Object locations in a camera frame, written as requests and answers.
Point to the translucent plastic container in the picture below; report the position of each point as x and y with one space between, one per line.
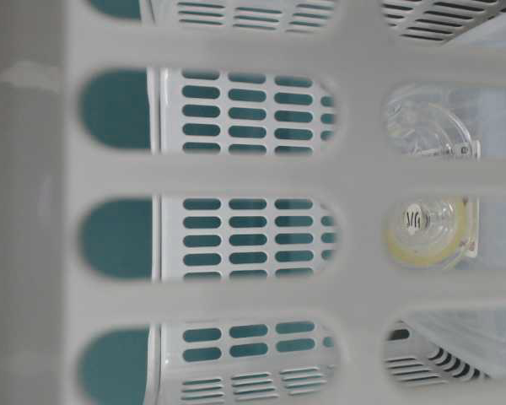
474 340

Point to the white plastic shopping basket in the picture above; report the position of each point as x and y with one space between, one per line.
52 173

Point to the clear plastic tape dispenser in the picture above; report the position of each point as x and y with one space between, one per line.
431 232

